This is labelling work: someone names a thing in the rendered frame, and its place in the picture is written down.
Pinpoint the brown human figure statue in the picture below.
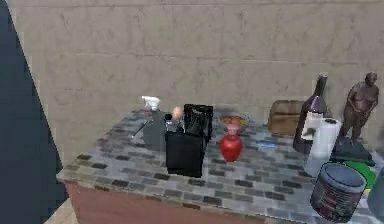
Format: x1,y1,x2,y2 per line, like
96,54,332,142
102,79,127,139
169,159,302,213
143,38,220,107
338,71,381,141

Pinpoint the dark blue refrigerator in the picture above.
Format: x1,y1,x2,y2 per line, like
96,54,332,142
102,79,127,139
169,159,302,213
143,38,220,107
0,0,69,224

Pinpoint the pale pink egg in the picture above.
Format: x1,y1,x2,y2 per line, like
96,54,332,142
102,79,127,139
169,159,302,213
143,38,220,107
171,106,185,122

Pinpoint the black coffee machine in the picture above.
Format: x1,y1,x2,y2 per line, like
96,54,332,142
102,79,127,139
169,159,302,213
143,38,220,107
165,103,214,179

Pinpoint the grey spray bottle white head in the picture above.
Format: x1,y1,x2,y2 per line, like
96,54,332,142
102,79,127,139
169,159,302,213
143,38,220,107
141,95,168,152

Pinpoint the grey bowl with fruit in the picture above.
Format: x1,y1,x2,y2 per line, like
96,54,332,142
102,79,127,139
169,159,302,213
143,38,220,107
217,112,255,130

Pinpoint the red vase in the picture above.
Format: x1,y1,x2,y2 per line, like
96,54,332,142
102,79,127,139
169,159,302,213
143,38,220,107
218,123,244,163

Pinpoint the thin dark utensil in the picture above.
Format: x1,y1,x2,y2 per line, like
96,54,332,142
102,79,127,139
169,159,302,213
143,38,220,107
131,119,152,139

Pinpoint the blue flat sponge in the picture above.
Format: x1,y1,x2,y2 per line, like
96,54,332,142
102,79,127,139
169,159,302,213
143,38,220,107
254,139,280,150

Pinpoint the brown bread loaf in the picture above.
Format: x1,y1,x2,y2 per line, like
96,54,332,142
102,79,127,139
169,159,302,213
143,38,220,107
267,99,306,137

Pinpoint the brown counter with tiled top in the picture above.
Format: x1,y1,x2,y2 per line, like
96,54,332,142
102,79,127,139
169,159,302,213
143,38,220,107
55,108,384,224

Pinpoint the dark wine bottle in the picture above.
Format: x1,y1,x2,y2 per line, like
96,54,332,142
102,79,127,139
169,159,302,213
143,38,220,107
292,72,330,155

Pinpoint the white paper towel roll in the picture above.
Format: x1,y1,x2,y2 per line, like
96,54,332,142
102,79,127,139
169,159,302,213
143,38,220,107
303,117,343,178

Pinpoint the dark grey flat pan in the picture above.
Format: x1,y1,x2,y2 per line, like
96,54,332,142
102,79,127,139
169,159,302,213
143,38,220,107
329,135,377,167

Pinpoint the grey striped pot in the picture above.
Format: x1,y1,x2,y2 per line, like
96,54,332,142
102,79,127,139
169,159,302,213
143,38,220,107
309,162,368,224

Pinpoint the green plate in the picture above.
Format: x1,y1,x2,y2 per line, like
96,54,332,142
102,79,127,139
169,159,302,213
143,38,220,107
342,160,378,193

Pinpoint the grey round vessel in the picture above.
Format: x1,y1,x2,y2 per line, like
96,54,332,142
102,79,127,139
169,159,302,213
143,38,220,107
366,166,384,223

